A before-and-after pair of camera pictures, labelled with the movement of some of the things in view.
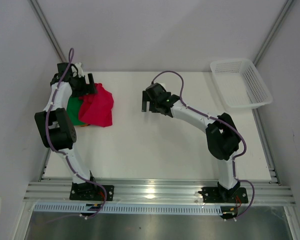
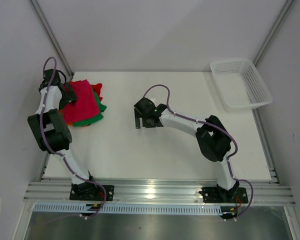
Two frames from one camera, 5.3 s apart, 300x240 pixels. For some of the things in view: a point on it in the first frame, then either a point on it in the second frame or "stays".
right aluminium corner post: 272,32 stays
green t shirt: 73,109 to 102,107
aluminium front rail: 157,192 stays
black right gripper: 149,100 to 142,119
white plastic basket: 240,84 stays
